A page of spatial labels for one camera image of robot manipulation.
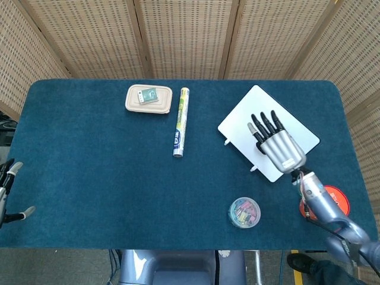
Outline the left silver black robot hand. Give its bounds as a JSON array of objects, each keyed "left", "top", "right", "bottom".
[{"left": 0, "top": 159, "right": 36, "bottom": 229}]

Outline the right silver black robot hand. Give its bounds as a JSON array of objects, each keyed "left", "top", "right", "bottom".
[{"left": 247, "top": 110, "right": 307, "bottom": 174}]

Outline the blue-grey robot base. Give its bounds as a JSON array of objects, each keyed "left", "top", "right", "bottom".
[{"left": 118, "top": 249, "right": 247, "bottom": 285}]

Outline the white tablet board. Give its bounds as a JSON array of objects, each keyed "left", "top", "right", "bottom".
[{"left": 217, "top": 84, "right": 321, "bottom": 183}]

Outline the clear tub of colourful clips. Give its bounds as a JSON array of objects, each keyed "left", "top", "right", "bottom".
[{"left": 227, "top": 196, "right": 262, "bottom": 229}]

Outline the orange printed cup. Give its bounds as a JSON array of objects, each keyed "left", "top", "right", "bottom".
[{"left": 299, "top": 185, "right": 352, "bottom": 228}]

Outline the blue carpet table cover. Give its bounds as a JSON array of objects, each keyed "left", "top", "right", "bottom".
[{"left": 0, "top": 78, "right": 372, "bottom": 251}]

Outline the white rolled tube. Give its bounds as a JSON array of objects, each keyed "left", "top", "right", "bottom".
[{"left": 173, "top": 87, "right": 191, "bottom": 158}]

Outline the black shoe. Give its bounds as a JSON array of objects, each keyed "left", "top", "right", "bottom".
[{"left": 287, "top": 254, "right": 317, "bottom": 274}]

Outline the white metal table leg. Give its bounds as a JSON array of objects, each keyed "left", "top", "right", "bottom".
[{"left": 252, "top": 250, "right": 262, "bottom": 285}]

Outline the person leg in jeans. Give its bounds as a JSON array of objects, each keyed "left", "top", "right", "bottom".
[{"left": 310, "top": 259, "right": 380, "bottom": 285}]

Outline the small green card box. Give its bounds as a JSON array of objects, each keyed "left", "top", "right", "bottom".
[{"left": 137, "top": 87, "right": 160, "bottom": 105}]

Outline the woven bamboo folding screen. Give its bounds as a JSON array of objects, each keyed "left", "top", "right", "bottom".
[{"left": 0, "top": 0, "right": 380, "bottom": 220}]

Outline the beige lidded food container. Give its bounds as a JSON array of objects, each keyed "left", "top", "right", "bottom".
[{"left": 125, "top": 84, "right": 173, "bottom": 115}]

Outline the black equipment with cables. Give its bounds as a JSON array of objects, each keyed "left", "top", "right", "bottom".
[{"left": 0, "top": 111, "right": 19, "bottom": 147}]

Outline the blue cable bundle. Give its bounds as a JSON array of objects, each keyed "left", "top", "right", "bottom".
[{"left": 107, "top": 249, "right": 123, "bottom": 285}]

